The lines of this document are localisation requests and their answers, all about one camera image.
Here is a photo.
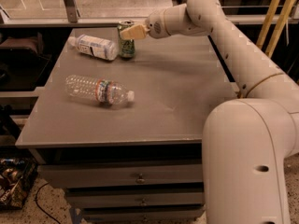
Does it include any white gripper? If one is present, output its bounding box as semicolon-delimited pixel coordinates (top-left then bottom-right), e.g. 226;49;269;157
120;9;170;40

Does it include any green soda can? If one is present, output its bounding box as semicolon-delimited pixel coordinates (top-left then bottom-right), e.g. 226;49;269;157
117;21;135;59

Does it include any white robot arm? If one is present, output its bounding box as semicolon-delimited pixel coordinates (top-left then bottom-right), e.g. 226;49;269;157
121;0;299;224

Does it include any blue label plastic bottle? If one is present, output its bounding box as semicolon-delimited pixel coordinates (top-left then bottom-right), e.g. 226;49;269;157
67;35;119;61

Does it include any clear plastic water bottle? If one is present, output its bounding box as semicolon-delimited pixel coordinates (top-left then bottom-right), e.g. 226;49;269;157
65;75;135;105

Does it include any metal window railing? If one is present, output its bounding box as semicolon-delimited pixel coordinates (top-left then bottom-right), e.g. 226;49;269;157
0;0;299;28

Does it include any grey drawer cabinet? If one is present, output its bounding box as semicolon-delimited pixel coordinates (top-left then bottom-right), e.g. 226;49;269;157
15;25;241;224

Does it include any dark chair at left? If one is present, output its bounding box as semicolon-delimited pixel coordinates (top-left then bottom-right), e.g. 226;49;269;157
0;33;52;91

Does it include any wooden folding rack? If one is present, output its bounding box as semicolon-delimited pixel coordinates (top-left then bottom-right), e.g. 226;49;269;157
255;0;299;59

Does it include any top grey drawer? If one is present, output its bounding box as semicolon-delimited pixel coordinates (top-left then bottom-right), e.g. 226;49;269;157
38;160;203;189

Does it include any grey drawer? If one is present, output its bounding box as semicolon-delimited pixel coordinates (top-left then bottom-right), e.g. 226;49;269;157
66;189;205;208
38;160;203;189
81;205;204;223

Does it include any middle grey drawer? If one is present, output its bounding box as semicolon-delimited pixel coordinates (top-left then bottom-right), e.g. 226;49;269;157
66;189;205;208

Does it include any bottom grey drawer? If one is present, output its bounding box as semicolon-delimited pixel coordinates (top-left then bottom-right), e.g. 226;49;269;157
81;205;204;223

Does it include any bin of snack packages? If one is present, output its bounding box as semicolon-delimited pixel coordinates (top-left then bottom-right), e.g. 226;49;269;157
0;158;37;211

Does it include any black floor cable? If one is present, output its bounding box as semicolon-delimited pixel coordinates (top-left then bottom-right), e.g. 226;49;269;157
34;181;62;224

